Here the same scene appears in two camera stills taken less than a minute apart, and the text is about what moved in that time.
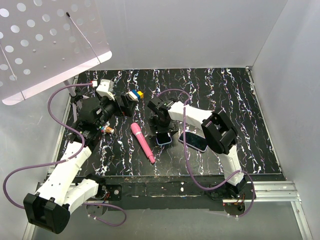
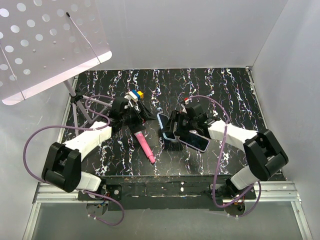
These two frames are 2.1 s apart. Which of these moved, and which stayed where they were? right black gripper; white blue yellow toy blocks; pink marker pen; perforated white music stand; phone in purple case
Moved: right black gripper
Stayed: white blue yellow toy blocks; perforated white music stand; phone in purple case; pink marker pen
